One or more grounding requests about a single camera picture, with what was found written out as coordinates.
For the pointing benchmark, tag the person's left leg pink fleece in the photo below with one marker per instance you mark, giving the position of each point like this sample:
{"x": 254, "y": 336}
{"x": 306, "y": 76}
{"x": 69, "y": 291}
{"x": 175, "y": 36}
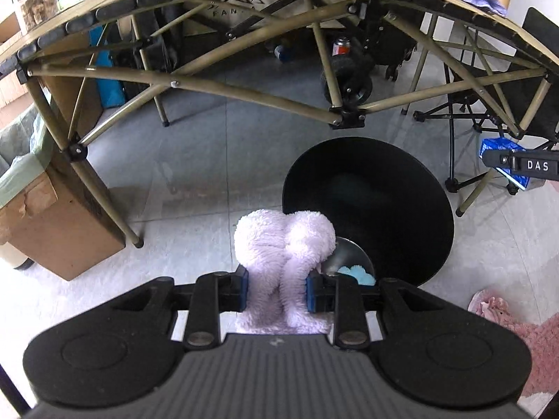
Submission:
{"x": 541, "y": 349}

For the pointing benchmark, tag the lavender fluffy towel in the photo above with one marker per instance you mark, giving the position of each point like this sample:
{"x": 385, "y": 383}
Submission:
{"x": 279, "y": 248}

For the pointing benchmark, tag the plain brown cardboard box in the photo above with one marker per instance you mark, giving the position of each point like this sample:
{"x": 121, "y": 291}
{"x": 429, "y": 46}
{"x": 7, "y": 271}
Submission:
{"x": 56, "y": 91}

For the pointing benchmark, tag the beige bucket black liner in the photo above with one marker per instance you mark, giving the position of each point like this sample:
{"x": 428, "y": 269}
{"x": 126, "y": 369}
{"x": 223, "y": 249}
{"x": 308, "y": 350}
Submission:
{"x": 15, "y": 257}

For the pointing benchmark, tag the blue white pack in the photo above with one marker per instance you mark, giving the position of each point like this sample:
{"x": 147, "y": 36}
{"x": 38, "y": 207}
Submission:
{"x": 498, "y": 145}

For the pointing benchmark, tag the clear jar black lid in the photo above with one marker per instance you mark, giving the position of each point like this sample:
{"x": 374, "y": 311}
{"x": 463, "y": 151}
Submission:
{"x": 37, "y": 6}

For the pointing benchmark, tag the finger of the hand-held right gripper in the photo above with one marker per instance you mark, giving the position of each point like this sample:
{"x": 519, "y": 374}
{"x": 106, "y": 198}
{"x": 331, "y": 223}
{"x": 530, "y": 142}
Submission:
{"x": 537, "y": 165}

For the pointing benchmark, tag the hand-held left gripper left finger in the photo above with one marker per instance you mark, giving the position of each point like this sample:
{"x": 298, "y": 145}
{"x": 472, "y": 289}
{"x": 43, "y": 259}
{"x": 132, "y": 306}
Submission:
{"x": 243, "y": 290}

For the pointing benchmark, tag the red spray can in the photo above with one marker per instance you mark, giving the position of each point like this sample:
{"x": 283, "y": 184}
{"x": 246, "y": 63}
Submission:
{"x": 343, "y": 46}

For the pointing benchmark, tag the cardboard box with liner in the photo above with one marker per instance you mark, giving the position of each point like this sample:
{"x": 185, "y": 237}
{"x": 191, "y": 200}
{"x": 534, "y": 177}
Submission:
{"x": 65, "y": 235}

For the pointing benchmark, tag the pale green bin liner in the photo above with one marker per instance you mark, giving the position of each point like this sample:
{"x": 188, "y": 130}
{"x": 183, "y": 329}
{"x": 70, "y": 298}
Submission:
{"x": 22, "y": 170}

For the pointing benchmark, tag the black folding chair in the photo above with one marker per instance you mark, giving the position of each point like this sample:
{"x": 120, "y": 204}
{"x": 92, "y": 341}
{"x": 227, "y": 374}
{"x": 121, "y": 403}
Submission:
{"x": 541, "y": 26}

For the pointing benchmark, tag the green white small tub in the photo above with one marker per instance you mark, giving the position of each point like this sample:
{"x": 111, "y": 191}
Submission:
{"x": 67, "y": 0}

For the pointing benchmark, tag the black round waste bin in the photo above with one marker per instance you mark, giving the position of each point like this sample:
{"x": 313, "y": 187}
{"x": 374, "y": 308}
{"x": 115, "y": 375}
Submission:
{"x": 393, "y": 192}

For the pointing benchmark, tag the light blue fluffy cloth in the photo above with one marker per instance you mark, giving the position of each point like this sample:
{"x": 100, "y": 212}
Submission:
{"x": 358, "y": 275}

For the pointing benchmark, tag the black utility wagon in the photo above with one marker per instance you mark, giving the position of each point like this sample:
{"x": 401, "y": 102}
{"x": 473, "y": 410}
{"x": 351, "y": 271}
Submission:
{"x": 349, "y": 83}

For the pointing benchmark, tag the blue round wheel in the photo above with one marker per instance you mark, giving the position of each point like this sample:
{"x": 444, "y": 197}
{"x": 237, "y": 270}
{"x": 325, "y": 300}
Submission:
{"x": 283, "y": 52}

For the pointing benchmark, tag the blue flat board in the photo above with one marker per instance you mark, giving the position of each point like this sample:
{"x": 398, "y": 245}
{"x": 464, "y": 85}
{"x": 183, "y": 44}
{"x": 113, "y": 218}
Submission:
{"x": 107, "y": 78}

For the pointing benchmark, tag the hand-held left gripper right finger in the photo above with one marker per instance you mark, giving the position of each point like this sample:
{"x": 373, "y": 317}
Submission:
{"x": 311, "y": 294}

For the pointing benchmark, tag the pink fluffy slipper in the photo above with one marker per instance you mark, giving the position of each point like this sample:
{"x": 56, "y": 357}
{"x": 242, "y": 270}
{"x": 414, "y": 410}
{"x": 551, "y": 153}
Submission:
{"x": 491, "y": 307}

